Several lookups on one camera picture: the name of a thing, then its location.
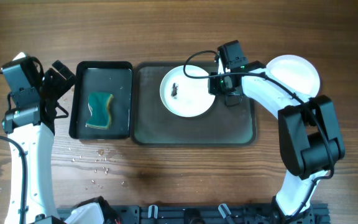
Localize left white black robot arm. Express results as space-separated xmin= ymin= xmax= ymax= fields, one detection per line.
xmin=1 ymin=52 xmax=76 ymax=223

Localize black mounting rail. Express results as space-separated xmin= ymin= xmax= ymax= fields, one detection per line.
xmin=57 ymin=203 xmax=331 ymax=224

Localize white plate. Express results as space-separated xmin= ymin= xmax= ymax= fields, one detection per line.
xmin=267 ymin=55 xmax=321 ymax=97
xmin=159 ymin=65 xmax=215 ymax=118

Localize small black water tray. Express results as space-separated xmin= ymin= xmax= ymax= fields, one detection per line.
xmin=69 ymin=61 xmax=134 ymax=140

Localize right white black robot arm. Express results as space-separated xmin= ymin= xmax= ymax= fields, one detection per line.
xmin=210 ymin=61 xmax=345 ymax=223

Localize large dark serving tray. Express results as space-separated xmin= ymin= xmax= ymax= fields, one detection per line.
xmin=131 ymin=62 xmax=257 ymax=147

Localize green yellow sponge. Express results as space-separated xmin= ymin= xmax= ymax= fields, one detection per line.
xmin=86 ymin=91 xmax=114 ymax=129

